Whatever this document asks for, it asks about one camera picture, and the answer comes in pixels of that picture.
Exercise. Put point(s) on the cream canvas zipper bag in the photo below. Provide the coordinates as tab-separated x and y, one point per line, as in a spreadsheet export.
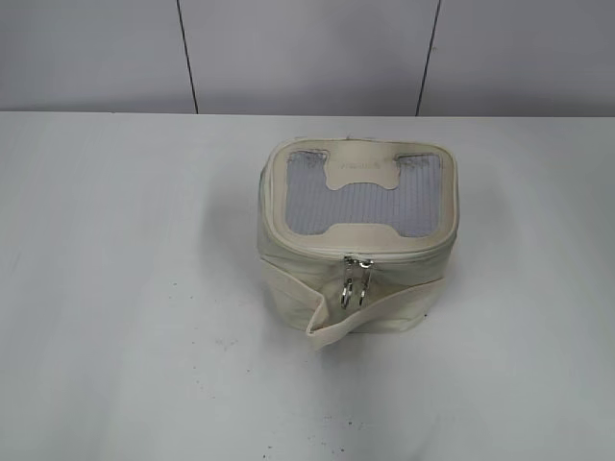
319	200

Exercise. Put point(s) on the silver ring zipper pull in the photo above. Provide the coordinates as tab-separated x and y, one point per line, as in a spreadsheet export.
366	266

